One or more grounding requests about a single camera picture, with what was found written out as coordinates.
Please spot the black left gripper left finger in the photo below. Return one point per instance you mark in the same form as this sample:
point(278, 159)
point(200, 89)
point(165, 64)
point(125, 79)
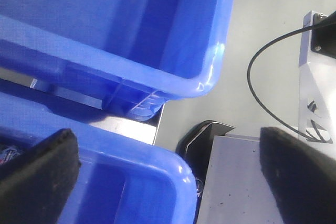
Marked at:
point(36, 185)

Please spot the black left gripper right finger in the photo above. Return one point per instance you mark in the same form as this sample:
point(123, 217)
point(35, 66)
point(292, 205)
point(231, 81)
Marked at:
point(301, 179)

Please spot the packaged button in bin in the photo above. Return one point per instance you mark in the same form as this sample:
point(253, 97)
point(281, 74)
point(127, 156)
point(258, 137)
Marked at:
point(8, 152)

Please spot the grey metal shelf surface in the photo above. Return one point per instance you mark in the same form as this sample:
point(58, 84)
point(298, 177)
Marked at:
point(236, 190)

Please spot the left blue plastic bin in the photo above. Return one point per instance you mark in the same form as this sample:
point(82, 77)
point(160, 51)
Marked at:
point(121, 180)

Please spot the blue plastic bin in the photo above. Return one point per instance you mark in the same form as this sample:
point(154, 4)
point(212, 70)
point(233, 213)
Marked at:
point(121, 180)
point(133, 55)

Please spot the steel center divider bar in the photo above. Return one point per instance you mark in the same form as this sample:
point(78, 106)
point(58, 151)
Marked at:
point(73, 105)

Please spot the right blue plastic bin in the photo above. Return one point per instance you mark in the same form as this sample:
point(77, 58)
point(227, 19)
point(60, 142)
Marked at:
point(133, 55)

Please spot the white metal bracket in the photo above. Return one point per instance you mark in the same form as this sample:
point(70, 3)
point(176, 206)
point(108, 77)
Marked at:
point(317, 79)

